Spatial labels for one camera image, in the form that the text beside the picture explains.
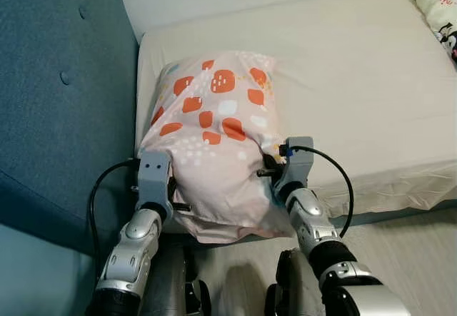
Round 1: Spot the blue upholstered headboard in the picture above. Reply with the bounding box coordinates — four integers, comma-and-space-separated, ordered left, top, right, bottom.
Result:
0, 0, 140, 260

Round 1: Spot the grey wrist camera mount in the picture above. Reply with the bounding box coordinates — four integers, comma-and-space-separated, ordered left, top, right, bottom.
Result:
275, 136, 315, 192
137, 151, 174, 210

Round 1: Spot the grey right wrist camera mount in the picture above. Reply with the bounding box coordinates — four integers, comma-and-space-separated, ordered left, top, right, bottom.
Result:
275, 136, 315, 192

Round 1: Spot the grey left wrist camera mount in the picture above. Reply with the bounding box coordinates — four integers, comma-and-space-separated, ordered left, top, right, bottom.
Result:
137, 151, 174, 210

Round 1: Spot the pink pillow with orange patches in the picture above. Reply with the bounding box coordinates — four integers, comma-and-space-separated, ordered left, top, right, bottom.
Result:
136, 51, 301, 244

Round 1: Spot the grey robot right leg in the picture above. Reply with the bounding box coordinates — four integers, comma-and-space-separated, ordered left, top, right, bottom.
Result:
264, 248, 326, 316

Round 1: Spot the beige sheeted mattress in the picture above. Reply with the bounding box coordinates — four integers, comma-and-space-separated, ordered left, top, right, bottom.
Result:
134, 0, 457, 220

